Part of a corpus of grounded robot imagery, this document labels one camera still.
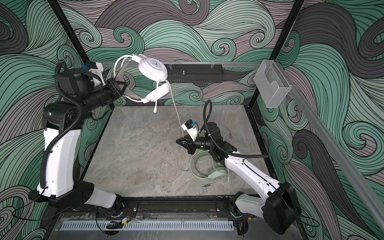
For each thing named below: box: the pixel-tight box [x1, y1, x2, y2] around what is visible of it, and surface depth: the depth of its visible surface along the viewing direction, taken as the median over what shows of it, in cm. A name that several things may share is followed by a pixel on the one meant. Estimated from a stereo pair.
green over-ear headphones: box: [207, 166, 229, 181], surface depth 79 cm
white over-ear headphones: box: [113, 54, 171, 104], surface depth 48 cm
